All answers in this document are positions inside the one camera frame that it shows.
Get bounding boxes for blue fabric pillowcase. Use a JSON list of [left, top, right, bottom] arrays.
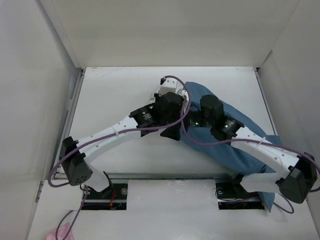
[[179, 81, 285, 213]]

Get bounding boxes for white pillow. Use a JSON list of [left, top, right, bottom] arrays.
[[150, 85, 166, 100]]

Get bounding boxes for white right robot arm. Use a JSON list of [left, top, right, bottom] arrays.
[[182, 95, 318, 204]]

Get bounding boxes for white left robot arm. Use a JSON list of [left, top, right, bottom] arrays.
[[59, 90, 189, 199]]

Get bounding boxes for pink plastic bag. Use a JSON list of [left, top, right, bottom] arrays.
[[44, 223, 74, 240]]

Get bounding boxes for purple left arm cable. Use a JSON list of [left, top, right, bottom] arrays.
[[47, 75, 193, 240]]

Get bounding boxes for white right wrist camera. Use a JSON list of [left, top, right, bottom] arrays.
[[177, 88, 189, 102]]

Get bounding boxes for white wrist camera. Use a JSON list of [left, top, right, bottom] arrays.
[[177, 88, 189, 102], [158, 77, 178, 96]]

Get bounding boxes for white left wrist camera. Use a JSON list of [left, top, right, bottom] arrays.
[[158, 77, 178, 96]]

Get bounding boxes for aluminium front rail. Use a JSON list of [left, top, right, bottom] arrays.
[[51, 169, 241, 181]]

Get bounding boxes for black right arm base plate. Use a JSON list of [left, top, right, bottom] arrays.
[[215, 182, 265, 210]]

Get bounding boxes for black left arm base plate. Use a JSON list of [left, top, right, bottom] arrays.
[[81, 183, 128, 211]]

